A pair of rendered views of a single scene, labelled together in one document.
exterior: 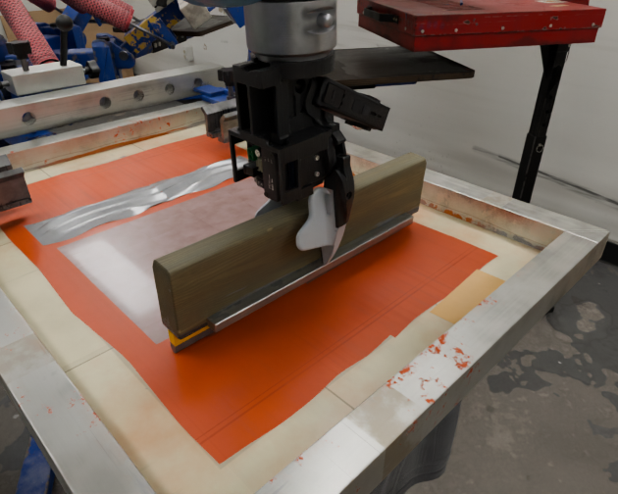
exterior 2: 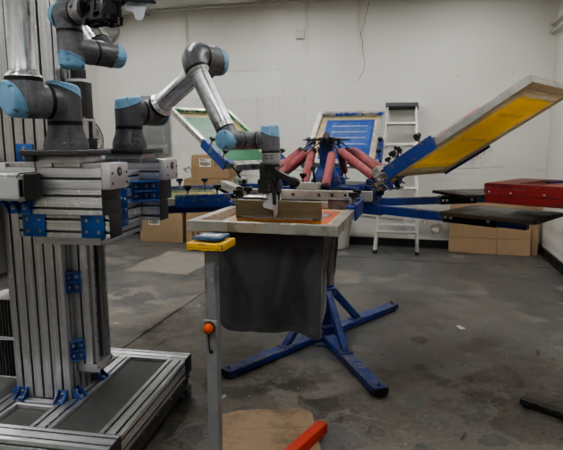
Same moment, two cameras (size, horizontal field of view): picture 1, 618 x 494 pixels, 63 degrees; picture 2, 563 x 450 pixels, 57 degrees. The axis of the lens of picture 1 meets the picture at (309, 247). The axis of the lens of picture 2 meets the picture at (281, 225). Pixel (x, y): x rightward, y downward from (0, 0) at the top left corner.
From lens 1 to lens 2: 189 cm
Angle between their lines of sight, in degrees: 59
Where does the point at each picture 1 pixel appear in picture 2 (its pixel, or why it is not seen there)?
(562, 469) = not seen: outside the picture
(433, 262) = not seen: hidden behind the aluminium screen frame
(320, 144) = (268, 182)
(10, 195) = not seen: hidden behind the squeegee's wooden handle
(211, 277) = (244, 205)
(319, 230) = (269, 204)
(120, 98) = (323, 195)
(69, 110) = (305, 195)
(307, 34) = (264, 159)
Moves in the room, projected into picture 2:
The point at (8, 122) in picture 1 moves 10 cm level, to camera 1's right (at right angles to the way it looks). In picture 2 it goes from (286, 194) to (297, 195)
